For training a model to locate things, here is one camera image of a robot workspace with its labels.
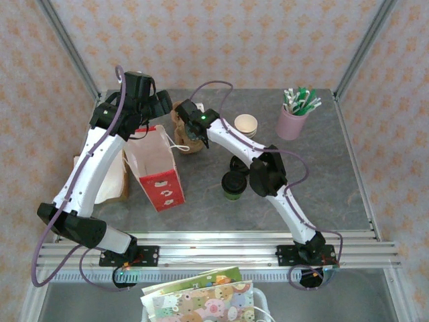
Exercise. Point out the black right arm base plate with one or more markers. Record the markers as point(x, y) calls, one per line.
point(285, 255)

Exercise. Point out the red white paper gift bag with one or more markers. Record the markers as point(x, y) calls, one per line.
point(161, 188)

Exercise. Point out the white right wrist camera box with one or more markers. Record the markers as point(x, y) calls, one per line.
point(200, 106)

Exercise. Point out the aluminium table side rail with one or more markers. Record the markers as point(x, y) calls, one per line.
point(355, 167)

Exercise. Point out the green paper coffee cup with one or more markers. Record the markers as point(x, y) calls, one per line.
point(234, 196)

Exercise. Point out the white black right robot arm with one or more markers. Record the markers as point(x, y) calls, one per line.
point(234, 141)

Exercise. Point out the aluminium frame post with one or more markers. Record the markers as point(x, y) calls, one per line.
point(363, 47)
point(71, 47)

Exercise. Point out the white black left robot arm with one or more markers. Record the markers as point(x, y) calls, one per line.
point(87, 167)

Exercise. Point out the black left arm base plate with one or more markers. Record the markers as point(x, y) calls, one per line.
point(151, 256)

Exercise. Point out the aluminium mounting rail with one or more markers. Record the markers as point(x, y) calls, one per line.
point(218, 250)

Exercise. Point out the pink straw holder cup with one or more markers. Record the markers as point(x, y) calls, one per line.
point(290, 125)

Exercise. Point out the stack of paper cups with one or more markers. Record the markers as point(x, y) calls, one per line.
point(245, 122)

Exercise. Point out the white basket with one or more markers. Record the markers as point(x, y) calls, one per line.
point(261, 298)

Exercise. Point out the white wrapped straw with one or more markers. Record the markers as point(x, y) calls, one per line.
point(287, 95)
point(316, 103)

